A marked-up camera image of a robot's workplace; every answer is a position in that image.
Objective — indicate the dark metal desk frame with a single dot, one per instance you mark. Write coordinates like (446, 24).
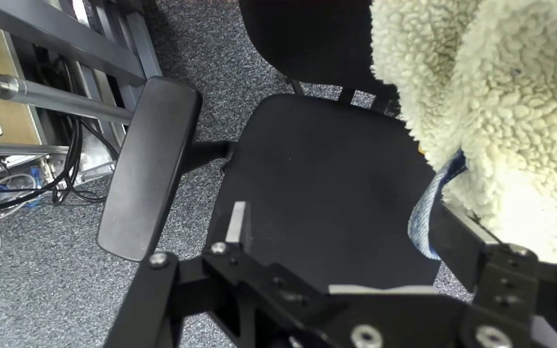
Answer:
(53, 36)

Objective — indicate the denim jacket with fleece lining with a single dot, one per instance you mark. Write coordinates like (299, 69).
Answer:
(523, 98)

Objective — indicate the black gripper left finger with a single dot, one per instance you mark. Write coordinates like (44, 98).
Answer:
(272, 291)

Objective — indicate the black office chair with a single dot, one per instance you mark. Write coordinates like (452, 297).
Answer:
(324, 195)

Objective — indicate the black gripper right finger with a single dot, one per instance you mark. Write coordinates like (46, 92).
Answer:
(517, 297)

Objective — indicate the shiny steel bar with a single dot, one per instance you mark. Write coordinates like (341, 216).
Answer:
(53, 98)

